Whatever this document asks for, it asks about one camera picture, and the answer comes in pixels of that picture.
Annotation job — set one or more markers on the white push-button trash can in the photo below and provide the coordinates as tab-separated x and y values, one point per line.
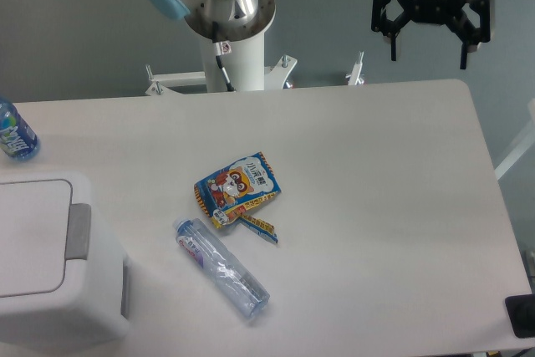
64	274

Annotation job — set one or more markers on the white stand at right edge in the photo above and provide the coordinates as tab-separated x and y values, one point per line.
520	144

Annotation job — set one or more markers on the blue raccoon snack bag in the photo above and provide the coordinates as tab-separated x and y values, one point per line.
229	195

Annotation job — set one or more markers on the black device at table edge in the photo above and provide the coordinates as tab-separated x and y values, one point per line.
520	309

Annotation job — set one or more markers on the clear plastic water bottle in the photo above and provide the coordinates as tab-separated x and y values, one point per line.
222	267

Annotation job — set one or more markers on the blue green-label drink bottle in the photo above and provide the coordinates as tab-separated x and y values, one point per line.
18	141

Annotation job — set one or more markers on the white metal frame bracket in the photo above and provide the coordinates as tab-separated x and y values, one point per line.
355	77

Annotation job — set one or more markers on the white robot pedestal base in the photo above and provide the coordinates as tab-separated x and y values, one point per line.
228	66

